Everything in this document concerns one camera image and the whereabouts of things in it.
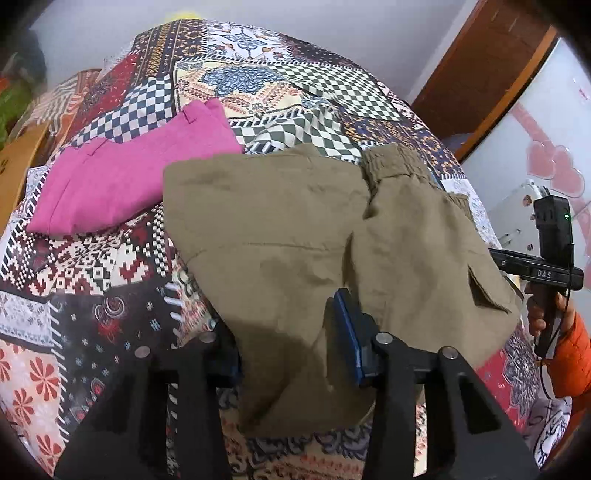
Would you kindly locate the brown wooden door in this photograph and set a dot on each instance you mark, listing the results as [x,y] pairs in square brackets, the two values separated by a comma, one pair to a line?
[500,47]

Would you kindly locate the striped orange white cloth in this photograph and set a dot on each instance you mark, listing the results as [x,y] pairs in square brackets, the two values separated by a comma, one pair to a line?
[58,106]

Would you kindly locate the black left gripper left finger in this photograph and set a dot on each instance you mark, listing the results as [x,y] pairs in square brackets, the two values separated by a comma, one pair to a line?
[123,434]

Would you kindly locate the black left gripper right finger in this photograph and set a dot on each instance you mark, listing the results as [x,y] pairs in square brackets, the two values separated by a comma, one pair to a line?
[469,435]

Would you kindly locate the pink folded pants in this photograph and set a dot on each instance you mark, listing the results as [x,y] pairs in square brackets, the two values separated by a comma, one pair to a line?
[103,183]

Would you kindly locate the right hand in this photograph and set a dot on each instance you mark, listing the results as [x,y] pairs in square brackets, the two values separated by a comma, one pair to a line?
[537,318]

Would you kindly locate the olive green pants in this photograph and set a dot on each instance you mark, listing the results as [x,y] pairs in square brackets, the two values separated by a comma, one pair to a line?
[270,238]

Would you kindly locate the yellow round object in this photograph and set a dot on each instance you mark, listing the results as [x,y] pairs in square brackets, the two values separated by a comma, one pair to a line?
[183,15]

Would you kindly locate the green cloth pile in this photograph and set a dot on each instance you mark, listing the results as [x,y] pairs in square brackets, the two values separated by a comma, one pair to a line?
[14,99]

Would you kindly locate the tan wooden headboard panel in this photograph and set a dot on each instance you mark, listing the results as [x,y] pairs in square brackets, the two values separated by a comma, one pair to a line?
[17,158]

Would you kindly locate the orange sleeved forearm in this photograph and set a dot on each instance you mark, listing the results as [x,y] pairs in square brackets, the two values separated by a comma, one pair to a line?
[569,370]

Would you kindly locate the dark teal fuzzy cloth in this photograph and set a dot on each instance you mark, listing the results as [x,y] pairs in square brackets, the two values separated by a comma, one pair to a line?
[27,61]

